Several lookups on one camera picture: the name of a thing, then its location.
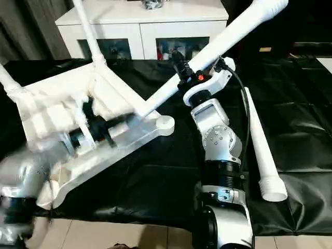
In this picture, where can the small yellow label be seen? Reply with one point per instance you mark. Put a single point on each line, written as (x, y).
(265, 49)

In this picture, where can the white cabinet with glass doors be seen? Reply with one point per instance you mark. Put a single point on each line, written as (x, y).
(155, 23)

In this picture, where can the black work mat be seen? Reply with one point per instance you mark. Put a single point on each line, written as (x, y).
(155, 186)

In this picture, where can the black tangled bundle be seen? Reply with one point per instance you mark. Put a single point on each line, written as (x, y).
(153, 3)

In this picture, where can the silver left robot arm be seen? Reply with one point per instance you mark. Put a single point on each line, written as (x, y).
(23, 171)

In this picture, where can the white plastic table top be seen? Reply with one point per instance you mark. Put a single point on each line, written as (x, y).
(145, 132)

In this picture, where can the white flat board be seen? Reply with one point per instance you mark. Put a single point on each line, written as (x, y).
(325, 66)

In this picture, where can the white plastic table leg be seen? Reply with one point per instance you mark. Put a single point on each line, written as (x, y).
(10, 80)
(256, 135)
(233, 28)
(89, 33)

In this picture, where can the grey curtain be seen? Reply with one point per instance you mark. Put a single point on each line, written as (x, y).
(31, 28)

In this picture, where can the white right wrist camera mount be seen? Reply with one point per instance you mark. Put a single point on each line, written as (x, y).
(220, 77)

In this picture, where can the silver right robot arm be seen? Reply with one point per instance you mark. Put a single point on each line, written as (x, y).
(215, 135)

